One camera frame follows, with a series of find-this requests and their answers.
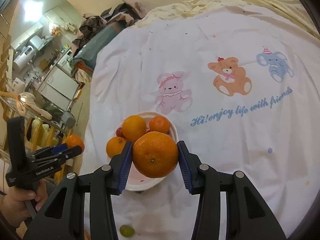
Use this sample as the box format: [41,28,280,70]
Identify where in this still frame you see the small mandarin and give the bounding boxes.
[106,137,127,158]
[66,134,85,151]
[149,116,170,134]

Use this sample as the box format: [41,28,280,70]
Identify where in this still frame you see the large orange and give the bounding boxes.
[122,115,147,143]
[132,131,178,178]

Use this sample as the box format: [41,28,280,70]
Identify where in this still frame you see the red cherry tomato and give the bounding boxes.
[116,127,125,138]

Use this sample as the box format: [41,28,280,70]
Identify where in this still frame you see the person's left hand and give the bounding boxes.
[1,179,48,229]

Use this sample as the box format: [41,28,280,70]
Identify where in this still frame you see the pink strawberry ceramic plate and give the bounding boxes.
[122,111,178,192]

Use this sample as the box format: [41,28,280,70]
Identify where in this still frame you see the yellow wooden rack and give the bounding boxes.
[1,91,73,169]

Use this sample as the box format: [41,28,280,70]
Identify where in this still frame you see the white kitchen cabinets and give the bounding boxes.
[37,66,80,111]

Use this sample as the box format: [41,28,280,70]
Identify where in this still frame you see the white washing machine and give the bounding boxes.
[56,49,73,76]

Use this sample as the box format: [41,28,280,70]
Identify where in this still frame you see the teal orange cushion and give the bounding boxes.
[71,20,126,75]

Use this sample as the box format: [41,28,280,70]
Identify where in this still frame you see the white water heater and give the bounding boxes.
[12,45,35,73]

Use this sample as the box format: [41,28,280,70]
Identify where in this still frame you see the white cartoon animal bedsheet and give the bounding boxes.
[80,6,319,236]

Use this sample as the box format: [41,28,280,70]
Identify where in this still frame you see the pile of clothes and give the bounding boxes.
[72,0,148,50]

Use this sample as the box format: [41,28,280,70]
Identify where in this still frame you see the cream patterned quilt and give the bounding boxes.
[133,0,319,38]

